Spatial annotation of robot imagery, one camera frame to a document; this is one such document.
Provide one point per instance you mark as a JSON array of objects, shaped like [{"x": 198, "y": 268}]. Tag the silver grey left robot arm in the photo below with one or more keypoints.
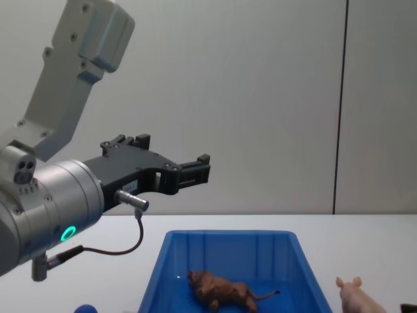
[{"x": 65, "y": 195}]

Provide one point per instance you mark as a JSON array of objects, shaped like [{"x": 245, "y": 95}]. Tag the pink toy pig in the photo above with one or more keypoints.
[{"x": 355, "y": 300}]

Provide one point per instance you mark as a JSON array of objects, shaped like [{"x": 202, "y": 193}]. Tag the small dark brown toy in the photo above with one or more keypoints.
[{"x": 410, "y": 308}]

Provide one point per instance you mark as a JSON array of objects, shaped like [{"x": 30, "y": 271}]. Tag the small blue round toy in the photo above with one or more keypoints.
[{"x": 85, "y": 309}]

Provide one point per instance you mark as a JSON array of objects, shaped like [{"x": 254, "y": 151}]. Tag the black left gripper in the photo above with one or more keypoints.
[{"x": 130, "y": 168}]

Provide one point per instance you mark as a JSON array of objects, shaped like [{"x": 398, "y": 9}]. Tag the blue plastic bin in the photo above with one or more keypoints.
[{"x": 228, "y": 251}]

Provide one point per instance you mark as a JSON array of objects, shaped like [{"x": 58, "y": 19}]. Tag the brown toy lion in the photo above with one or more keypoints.
[{"x": 221, "y": 287}]

